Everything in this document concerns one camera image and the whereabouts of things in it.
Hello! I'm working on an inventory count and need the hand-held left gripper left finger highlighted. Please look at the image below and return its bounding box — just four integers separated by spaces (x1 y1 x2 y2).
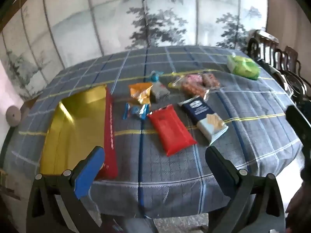
26 146 105 233

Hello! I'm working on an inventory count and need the landscape painted folding screen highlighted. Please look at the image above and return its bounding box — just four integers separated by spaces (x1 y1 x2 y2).
0 0 269 100

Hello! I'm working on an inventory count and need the red snack packet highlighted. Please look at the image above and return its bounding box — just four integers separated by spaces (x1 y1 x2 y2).
147 104 198 157

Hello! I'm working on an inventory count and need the grey snack packet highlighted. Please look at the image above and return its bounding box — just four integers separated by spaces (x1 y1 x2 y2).
149 83 170 102

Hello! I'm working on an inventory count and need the dark blue cracker packet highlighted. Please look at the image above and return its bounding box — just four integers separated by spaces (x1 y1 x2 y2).
178 97 229 146

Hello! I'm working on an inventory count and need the clear bag of orange nuts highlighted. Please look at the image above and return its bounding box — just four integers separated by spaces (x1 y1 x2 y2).
181 83 211 101

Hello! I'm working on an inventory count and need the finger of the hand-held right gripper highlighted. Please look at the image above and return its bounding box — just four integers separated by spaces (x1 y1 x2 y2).
285 105 311 149

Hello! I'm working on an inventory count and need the blue and white candy packet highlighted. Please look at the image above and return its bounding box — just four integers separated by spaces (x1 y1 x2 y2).
138 103 150 120
123 103 140 120

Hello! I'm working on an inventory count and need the yellow candy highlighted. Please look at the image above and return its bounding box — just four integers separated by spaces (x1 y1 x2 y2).
169 72 185 89

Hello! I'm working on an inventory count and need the green tissue pack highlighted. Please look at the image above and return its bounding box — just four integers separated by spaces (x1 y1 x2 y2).
227 53 261 80

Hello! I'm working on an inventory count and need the light blue candy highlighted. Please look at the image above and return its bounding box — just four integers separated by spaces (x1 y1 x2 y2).
148 71 164 82

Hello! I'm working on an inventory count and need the red and gold tin box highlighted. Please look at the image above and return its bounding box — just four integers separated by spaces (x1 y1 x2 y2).
39 84 119 181

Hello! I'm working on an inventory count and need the orange snack packet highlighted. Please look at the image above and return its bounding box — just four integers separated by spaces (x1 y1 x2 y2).
128 83 153 106

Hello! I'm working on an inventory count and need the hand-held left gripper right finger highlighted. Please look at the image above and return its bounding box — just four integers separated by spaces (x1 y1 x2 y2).
205 146 286 233

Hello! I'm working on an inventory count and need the round grey stone disc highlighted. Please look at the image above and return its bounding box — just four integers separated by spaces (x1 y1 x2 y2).
6 105 22 127

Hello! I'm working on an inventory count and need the blue plaid tablecloth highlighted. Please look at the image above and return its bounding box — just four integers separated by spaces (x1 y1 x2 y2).
5 45 304 220

